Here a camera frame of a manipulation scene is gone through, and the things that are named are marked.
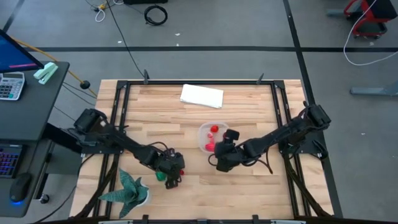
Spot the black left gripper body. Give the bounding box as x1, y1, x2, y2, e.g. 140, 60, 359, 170
154, 151, 187, 180

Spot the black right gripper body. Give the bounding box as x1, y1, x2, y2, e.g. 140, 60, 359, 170
213, 141, 246, 173

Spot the clear plastic tupperware container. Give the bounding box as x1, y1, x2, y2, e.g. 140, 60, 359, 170
197, 121, 230, 154

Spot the green plant in white pot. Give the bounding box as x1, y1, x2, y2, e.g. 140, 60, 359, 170
98, 167, 152, 219

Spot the white folded cloth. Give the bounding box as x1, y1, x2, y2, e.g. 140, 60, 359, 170
179, 83, 224, 110

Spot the black desk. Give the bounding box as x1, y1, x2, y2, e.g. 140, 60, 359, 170
0, 60, 71, 218

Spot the black computer mouse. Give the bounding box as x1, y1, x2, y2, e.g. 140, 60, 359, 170
9, 172, 34, 203

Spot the mint green stapler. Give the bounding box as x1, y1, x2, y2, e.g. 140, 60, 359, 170
33, 62, 59, 85

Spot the grey stand foot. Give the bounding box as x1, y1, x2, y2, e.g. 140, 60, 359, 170
349, 81, 398, 96

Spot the backlit keyboard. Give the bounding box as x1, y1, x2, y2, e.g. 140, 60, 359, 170
0, 146, 22, 179

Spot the black box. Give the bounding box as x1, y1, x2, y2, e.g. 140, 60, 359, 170
123, 0, 169, 5

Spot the grey calculator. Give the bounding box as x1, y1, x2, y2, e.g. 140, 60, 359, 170
0, 72, 25, 101

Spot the computer monitor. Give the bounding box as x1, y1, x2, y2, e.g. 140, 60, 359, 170
0, 29, 45, 74

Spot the red and black cart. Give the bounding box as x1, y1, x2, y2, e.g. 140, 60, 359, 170
343, 0, 398, 40

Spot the black metal table frame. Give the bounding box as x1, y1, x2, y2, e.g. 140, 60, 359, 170
74, 79, 336, 219

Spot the black cable under table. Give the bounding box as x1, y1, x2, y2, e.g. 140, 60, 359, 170
30, 154, 96, 224

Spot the thin black cable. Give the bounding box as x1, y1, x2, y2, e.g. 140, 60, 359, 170
62, 81, 96, 107

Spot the long black floor cable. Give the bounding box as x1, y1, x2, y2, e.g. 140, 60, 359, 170
105, 0, 146, 78

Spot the coiled black cable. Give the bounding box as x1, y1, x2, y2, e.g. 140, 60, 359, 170
143, 4, 169, 27

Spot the long white cable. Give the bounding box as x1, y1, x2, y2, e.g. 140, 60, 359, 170
343, 0, 398, 67

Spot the yellow cable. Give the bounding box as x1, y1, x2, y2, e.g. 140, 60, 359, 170
11, 37, 98, 96

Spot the grey floor bracket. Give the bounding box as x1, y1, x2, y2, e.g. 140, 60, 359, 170
326, 8, 346, 17

